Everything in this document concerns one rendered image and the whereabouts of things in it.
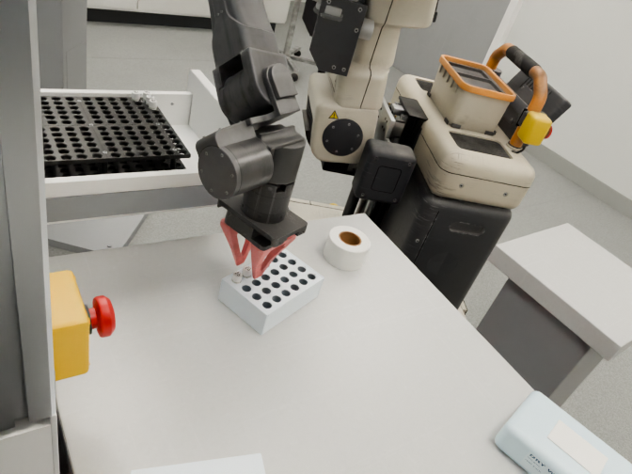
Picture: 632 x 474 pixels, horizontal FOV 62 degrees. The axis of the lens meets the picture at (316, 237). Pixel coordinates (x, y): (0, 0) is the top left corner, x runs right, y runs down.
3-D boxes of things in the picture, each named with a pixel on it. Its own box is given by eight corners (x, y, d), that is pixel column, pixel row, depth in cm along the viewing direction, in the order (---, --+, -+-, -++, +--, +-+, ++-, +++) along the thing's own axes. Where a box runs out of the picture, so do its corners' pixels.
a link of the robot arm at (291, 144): (318, 134, 60) (281, 113, 63) (279, 146, 55) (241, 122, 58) (303, 185, 64) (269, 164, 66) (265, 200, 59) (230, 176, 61)
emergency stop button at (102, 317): (107, 313, 53) (108, 285, 51) (118, 342, 51) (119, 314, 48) (74, 320, 51) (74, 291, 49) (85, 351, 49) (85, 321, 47)
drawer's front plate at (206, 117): (191, 125, 97) (198, 68, 91) (260, 217, 80) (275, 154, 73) (181, 125, 96) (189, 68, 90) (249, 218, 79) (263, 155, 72)
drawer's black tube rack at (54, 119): (149, 133, 87) (151, 97, 84) (185, 192, 77) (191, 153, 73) (-7, 136, 75) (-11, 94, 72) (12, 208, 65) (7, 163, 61)
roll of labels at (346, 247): (363, 275, 85) (371, 256, 82) (322, 265, 84) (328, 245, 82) (362, 249, 90) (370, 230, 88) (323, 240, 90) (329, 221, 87)
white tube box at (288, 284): (276, 264, 81) (282, 245, 79) (318, 296, 78) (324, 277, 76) (217, 298, 72) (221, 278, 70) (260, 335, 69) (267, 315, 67)
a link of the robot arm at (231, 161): (287, 60, 58) (237, 88, 64) (210, 69, 50) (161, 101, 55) (323, 162, 60) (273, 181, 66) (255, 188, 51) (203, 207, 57)
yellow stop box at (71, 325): (79, 318, 54) (79, 265, 50) (97, 372, 49) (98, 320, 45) (23, 329, 51) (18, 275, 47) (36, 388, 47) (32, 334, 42)
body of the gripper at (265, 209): (272, 252, 62) (286, 200, 58) (213, 209, 66) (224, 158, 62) (306, 235, 67) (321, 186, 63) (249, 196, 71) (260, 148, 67)
